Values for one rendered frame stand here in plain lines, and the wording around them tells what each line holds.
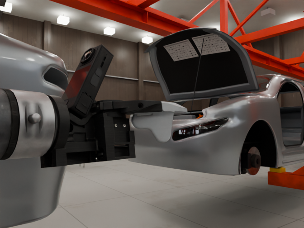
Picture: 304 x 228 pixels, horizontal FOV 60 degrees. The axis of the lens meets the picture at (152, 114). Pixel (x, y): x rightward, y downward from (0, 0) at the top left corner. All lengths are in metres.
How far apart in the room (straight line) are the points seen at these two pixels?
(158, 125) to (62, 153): 0.14
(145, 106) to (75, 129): 0.10
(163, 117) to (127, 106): 0.06
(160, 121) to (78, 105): 0.12
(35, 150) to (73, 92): 0.09
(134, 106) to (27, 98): 0.13
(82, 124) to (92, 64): 0.08
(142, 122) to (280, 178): 3.28
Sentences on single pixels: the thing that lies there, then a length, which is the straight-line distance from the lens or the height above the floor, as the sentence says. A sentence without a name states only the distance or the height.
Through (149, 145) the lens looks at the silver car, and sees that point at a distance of 3.02.
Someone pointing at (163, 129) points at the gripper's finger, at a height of 1.21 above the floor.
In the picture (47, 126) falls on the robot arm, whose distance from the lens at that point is 0.30.
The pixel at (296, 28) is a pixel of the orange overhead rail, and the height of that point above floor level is 3.23.
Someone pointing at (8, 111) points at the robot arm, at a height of 1.23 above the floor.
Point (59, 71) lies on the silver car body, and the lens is 1.59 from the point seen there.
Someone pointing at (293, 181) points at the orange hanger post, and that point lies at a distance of 3.55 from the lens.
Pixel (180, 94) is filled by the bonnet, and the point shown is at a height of 1.74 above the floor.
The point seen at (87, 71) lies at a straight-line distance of 0.37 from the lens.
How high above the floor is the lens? 1.21
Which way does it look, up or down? 3 degrees up
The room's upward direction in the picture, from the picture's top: straight up
